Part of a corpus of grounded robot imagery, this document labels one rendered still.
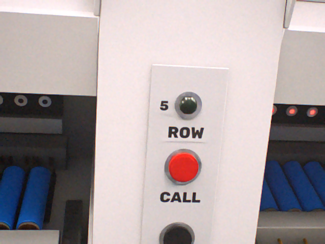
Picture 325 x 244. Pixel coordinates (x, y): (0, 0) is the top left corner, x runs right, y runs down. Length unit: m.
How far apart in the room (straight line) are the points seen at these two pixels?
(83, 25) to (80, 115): 0.22
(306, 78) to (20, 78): 0.15
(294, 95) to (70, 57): 0.13
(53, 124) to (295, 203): 0.22
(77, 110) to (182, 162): 0.22
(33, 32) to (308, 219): 0.25
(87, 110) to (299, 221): 0.22
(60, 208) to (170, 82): 0.18
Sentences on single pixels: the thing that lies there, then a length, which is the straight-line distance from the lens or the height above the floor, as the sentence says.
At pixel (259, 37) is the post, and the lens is 0.24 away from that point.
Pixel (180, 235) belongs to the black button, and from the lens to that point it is 0.26.
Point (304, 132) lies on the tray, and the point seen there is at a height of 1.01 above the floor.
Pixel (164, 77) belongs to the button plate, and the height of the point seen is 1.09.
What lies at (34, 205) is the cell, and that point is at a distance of 0.36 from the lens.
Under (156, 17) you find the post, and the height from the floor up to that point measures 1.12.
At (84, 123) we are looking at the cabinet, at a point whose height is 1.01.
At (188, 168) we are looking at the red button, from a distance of 0.24.
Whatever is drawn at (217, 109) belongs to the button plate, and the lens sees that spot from 0.24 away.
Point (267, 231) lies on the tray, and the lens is 0.36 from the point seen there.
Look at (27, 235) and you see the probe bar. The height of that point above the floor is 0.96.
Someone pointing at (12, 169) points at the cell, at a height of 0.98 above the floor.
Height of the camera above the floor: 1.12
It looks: 15 degrees down
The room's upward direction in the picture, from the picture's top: 4 degrees clockwise
